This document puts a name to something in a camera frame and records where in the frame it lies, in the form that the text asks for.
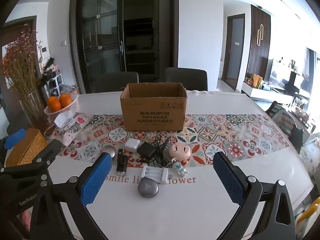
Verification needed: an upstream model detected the striped cushioned chair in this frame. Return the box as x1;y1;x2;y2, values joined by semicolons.
265;101;304;153

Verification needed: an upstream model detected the white battery charger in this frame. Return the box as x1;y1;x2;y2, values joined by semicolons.
141;164;173;184

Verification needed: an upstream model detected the small black flashlight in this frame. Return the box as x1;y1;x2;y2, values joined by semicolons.
116;149;127;177

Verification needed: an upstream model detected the orange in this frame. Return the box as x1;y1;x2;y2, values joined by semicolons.
47;97;62;113
59;94;74;107

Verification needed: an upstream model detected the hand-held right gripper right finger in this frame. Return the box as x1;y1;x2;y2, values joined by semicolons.
213;151;297;240

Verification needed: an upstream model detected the flat screen television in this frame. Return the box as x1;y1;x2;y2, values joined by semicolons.
265;59;308;88

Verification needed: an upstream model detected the blue cartoon figurine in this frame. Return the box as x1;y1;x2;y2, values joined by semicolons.
171;161;189;178

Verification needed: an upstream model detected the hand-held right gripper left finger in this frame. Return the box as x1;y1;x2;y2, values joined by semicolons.
30;152;113;240

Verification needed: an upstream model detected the white charger cube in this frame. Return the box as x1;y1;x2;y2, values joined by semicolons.
125;137;140;153

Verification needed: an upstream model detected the gold wall ornament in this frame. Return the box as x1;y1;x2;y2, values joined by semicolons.
256;24;264;47

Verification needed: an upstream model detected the floral fabric tissue cover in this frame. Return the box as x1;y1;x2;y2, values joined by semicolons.
49;112;94;147

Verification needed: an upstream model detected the dark glass-door cabinet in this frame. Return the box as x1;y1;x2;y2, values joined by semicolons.
69;0;179;93

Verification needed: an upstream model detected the yellow woven box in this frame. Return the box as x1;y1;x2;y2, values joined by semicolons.
5;127;48;167

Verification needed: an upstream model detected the dark grey dining chair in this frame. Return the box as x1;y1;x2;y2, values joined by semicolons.
164;67;208;91
96;72;139;93

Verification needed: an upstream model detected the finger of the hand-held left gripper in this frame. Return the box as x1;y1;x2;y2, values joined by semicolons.
0;129;27;151
0;139;62;180

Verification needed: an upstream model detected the white shoe rack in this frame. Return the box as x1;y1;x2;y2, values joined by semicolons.
41;74;63;97

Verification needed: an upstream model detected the black power adapter with cable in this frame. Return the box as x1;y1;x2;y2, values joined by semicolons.
136;134;173;168

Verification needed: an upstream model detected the brown cardboard box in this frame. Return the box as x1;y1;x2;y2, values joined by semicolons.
120;82;188;132

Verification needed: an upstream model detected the patterned table runner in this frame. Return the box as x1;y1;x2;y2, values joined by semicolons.
50;114;290;168

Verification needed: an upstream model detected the silver egg-shaped gadget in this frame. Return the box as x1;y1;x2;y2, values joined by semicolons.
105;145;116;159

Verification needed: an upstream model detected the dark interior door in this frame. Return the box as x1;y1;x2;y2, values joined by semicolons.
221;14;246;91

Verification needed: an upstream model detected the white media console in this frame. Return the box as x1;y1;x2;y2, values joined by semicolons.
241;81;296;102

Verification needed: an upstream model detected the white fruit basket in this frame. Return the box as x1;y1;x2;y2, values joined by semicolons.
44;94;80;122

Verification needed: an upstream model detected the pink round case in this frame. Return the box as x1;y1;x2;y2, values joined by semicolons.
169;142;192;161

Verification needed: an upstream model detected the dried flower bouquet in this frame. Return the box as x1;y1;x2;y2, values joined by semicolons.
2;30;43;99

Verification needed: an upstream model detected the grey round music player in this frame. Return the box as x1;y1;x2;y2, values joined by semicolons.
138;177;159;199

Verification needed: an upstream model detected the glass vase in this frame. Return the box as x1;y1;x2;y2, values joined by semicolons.
19;91;48;132

